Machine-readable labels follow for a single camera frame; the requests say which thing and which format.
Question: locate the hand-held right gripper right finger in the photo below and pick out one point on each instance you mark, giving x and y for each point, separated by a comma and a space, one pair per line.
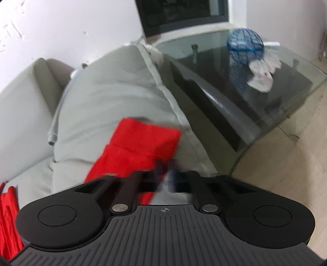
173, 179

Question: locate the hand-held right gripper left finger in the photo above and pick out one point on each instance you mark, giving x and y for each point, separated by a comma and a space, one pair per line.
159, 177

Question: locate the red garment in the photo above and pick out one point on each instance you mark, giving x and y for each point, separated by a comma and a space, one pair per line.
9, 220
138, 143

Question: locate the glass coffee table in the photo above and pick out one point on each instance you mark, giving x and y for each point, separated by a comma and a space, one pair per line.
224, 102

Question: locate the grey sofa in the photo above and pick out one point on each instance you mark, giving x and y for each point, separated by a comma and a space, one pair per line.
107, 97

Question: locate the white crumpled tissue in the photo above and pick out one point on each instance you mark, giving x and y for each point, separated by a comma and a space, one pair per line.
263, 74

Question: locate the blue mesh ball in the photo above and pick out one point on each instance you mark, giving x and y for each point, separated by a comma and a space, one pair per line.
245, 44

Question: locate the dark television screen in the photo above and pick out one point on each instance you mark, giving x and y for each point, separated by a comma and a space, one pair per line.
178, 15

